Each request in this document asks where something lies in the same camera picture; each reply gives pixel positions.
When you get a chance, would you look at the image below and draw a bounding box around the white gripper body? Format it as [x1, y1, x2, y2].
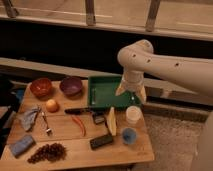
[121, 69, 144, 92]

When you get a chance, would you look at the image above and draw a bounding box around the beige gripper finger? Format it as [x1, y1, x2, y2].
[139, 87, 147, 103]
[115, 83, 124, 96]

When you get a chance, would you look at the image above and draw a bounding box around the metal fork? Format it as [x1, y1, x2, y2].
[41, 111, 52, 136]

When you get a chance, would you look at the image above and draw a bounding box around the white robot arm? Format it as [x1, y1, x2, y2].
[116, 40, 213, 171]

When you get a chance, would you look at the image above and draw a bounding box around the purple bowl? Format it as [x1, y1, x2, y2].
[59, 76, 83, 96]

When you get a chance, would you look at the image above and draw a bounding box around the red bowl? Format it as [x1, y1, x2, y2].
[30, 78, 52, 97]

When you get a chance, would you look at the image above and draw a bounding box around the green plastic tray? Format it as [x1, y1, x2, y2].
[87, 76, 141, 109]

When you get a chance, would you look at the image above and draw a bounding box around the white plastic cup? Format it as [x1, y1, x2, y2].
[126, 106, 142, 124]

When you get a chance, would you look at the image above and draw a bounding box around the small dark block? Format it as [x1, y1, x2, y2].
[92, 114, 105, 125]

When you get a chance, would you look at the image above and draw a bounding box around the blue plastic cup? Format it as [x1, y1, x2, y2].
[122, 128, 137, 145]

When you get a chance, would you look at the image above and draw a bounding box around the black rectangular box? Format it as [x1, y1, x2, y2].
[90, 134, 113, 150]

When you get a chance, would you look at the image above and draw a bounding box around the orange fruit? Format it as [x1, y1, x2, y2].
[45, 99, 59, 113]

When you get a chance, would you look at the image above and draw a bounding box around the bunch of dark grapes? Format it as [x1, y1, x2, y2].
[27, 143, 66, 164]

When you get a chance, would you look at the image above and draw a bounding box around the grey crumpled cloth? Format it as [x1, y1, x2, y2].
[18, 106, 41, 132]

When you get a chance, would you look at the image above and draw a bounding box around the blue sponge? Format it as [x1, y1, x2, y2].
[9, 135, 35, 157]

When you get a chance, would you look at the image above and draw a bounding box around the black handled knife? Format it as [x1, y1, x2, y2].
[64, 107, 106, 115]

